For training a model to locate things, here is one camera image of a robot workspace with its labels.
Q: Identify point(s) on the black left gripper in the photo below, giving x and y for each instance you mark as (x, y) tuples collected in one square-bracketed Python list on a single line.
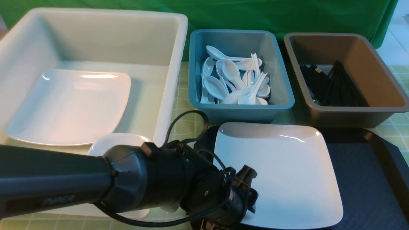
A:
[(239, 198)]

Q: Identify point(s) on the white square plate in tub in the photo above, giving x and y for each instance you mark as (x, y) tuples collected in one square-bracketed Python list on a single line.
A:
[(70, 108)]

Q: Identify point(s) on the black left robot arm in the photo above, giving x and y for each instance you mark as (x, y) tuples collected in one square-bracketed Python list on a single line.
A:
[(146, 186)]

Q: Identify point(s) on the small white bowl in tub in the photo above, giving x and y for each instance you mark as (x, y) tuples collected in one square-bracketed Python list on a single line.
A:
[(102, 145)]

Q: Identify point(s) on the teal plastic bin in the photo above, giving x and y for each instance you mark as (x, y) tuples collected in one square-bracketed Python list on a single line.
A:
[(240, 43)]

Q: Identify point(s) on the white spoon top of bin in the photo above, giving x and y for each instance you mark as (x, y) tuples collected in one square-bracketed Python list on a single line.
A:
[(218, 55)]

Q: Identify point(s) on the pile of black chopsticks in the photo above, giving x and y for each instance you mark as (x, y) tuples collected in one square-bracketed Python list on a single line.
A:
[(336, 88)]

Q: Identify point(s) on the green backdrop cloth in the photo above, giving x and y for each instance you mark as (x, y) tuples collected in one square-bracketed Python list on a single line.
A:
[(255, 16)]

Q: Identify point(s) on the white spoon front diagonal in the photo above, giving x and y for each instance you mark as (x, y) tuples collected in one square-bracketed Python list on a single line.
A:
[(262, 94)]

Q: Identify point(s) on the white soup spoon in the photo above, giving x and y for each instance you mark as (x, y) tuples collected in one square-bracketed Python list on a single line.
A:
[(251, 98)]

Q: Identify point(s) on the white spoon left centre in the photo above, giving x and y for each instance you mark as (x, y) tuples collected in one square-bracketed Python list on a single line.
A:
[(215, 87)]

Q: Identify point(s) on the brown plastic bin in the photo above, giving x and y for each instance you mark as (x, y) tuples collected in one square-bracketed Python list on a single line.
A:
[(369, 73)]

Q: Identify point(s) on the black serving tray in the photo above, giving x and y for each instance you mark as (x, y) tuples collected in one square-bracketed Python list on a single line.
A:
[(371, 174)]

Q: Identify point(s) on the white square rice plate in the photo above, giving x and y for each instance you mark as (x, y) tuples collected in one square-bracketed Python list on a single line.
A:
[(296, 182)]

